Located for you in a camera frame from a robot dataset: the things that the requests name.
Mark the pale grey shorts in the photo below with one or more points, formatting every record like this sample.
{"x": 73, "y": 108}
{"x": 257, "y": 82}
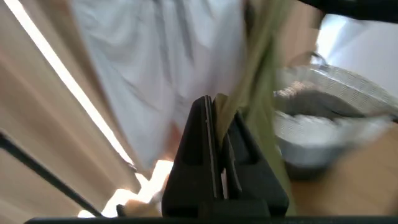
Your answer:
{"x": 155, "y": 62}

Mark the green garment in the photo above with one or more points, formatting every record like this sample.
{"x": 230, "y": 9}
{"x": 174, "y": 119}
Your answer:
{"x": 264, "y": 77}

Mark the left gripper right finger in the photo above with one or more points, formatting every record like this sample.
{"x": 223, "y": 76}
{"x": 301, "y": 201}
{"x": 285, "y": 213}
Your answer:
{"x": 258, "y": 180}

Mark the white laundry basket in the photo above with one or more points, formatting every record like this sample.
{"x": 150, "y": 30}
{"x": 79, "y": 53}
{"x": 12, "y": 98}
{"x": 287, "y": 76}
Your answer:
{"x": 311, "y": 137}

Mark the black clothes rack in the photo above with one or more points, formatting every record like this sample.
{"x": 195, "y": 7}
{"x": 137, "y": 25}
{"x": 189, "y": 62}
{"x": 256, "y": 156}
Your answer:
{"x": 46, "y": 174}

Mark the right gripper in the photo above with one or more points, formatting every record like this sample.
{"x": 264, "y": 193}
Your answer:
{"x": 367, "y": 7}

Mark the beige curtain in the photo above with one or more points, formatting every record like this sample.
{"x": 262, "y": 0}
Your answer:
{"x": 31, "y": 109}

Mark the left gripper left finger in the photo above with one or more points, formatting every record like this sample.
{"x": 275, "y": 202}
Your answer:
{"x": 189, "y": 174}

